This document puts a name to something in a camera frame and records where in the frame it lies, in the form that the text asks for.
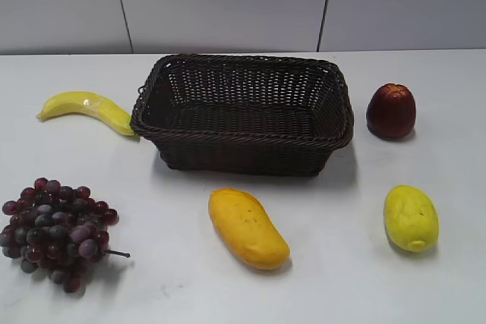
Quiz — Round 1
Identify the dark woven wicker basket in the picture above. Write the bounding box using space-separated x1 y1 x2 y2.
131 54 354 176

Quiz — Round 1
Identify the yellow lemon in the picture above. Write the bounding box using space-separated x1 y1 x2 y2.
383 185 440 253

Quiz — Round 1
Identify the orange yellow mango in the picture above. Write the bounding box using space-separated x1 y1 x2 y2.
208 188 290 270

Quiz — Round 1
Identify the dark red apple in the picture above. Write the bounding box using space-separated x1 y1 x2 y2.
366 83 416 140

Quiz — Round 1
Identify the yellow banana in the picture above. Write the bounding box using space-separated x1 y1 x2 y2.
37 91 135 137

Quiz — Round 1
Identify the purple grape bunch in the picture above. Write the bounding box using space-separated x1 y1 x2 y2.
1 178 130 294

